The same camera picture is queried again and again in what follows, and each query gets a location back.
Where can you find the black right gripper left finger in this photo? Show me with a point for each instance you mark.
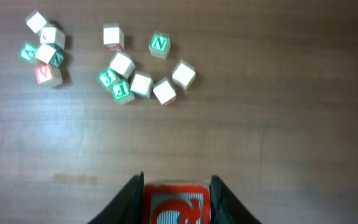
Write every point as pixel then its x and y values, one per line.
pixel 126 206

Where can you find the red V letter block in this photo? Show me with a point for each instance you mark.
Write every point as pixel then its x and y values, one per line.
pixel 48 75

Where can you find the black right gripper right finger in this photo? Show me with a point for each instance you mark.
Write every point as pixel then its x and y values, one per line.
pixel 226 208

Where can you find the snail picture blue block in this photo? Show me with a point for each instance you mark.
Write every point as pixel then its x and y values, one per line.
pixel 142 84

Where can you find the block with red side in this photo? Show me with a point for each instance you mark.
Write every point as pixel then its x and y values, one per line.
pixel 113 36

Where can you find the green N letter block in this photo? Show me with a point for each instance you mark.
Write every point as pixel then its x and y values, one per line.
pixel 159 45

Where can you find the green J letter block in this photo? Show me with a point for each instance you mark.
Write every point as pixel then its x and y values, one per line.
pixel 107 78

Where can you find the green Z side block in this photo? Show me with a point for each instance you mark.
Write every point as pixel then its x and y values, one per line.
pixel 49 55

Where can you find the block with blue side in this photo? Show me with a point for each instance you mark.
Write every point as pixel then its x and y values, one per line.
pixel 54 36

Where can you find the red letter wooden block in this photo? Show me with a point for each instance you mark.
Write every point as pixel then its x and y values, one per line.
pixel 181 202

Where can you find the yellow edged picture block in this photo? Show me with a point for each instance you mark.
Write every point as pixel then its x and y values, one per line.
pixel 183 74

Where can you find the green A letter block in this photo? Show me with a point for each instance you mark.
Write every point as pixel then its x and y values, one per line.
pixel 28 52

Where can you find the yellow side picture block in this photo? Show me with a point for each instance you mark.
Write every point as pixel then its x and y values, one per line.
pixel 122 64

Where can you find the green E letter block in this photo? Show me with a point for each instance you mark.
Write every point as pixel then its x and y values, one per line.
pixel 121 92

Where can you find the plain top far-left block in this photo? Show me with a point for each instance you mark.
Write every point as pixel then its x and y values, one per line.
pixel 35 21

